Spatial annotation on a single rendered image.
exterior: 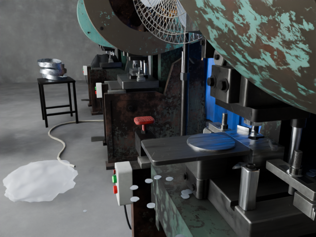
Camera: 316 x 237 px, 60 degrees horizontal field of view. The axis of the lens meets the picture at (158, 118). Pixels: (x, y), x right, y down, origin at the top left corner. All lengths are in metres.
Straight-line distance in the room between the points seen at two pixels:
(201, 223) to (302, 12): 0.54
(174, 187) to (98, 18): 1.39
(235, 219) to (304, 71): 0.43
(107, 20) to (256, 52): 1.70
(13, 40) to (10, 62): 0.52
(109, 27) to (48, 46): 5.36
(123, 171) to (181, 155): 0.32
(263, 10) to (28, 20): 7.13
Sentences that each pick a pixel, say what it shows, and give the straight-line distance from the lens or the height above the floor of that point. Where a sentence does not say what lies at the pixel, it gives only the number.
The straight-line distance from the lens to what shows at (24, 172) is 2.07.
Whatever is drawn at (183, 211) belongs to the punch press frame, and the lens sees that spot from 0.69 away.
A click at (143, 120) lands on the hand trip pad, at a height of 0.76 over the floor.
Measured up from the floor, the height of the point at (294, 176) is 0.76.
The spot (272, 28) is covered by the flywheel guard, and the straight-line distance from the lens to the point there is 0.23.
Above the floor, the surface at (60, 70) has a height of 0.66.
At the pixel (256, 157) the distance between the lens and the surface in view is 0.72.
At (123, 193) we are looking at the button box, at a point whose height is 0.54.
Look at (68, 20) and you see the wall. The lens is 7.22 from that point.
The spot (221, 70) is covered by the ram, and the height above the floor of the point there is 0.97.
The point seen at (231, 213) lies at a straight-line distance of 0.64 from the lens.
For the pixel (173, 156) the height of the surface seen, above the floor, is 0.78.
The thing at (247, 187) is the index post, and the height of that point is 0.76.
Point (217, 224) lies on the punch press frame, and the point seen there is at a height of 0.64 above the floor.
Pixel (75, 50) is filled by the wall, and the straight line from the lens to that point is 7.21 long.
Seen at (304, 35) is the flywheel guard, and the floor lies 1.04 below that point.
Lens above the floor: 1.04
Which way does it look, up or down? 16 degrees down
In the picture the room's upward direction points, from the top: straight up
